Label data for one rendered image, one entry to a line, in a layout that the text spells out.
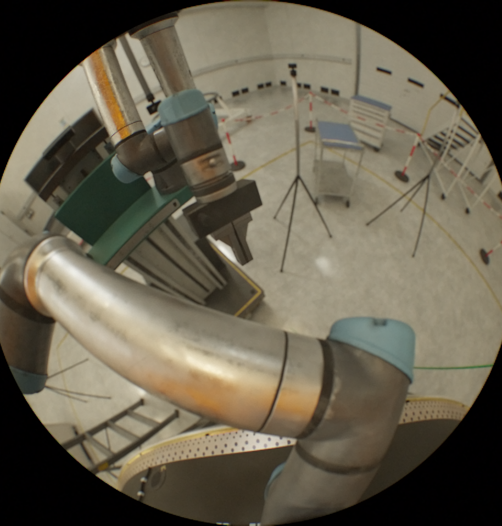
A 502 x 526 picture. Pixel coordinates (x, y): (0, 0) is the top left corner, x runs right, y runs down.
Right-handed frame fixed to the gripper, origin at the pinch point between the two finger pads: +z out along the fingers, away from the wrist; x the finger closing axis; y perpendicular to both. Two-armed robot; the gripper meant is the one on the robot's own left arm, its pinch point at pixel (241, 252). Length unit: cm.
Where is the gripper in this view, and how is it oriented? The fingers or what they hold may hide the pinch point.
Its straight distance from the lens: 38.0
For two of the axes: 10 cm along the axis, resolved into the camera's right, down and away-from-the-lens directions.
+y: 5.0, 4.2, -7.5
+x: 8.1, -5.3, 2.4
